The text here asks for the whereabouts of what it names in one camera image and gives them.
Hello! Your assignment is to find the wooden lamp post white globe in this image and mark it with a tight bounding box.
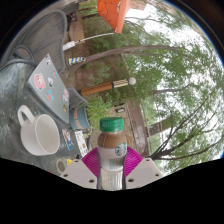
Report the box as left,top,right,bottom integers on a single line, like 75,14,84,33
79,76,137,98

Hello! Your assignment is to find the tan tape roll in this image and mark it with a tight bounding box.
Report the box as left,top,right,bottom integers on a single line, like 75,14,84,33
55,158,67,174

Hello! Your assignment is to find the white ceramic mug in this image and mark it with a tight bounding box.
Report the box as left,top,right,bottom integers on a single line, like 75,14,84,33
17,104,62,157

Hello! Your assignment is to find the tall leaning green tree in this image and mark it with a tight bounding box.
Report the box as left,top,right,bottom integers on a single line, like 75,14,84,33
68,19,224,88

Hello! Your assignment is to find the orange patio umbrella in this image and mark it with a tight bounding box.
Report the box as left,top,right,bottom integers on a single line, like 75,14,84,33
62,0,134,51

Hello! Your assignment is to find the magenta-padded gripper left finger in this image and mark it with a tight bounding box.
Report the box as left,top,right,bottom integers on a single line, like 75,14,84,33
60,147,100,190

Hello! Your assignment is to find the dark-trunked branching green tree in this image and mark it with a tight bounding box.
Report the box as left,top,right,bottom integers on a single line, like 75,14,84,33
148,96,224,163

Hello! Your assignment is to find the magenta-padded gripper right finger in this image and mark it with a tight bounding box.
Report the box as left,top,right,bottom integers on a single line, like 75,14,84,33
124,146,164,190

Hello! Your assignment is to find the green plant in blue pot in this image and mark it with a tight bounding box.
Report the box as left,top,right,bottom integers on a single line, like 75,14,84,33
69,94,114,132

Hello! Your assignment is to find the grey laptop with stickers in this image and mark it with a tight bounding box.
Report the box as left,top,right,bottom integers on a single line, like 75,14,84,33
27,53,71,124

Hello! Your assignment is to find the blue yellow striped cone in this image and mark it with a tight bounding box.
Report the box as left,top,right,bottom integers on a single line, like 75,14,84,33
68,56,86,66

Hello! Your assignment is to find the colourful sticker card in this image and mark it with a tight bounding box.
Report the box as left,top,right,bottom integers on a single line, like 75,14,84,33
61,128,75,152

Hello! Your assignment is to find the green-capped coffee drink bottle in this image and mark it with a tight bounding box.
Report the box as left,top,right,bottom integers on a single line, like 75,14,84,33
97,117,129,192

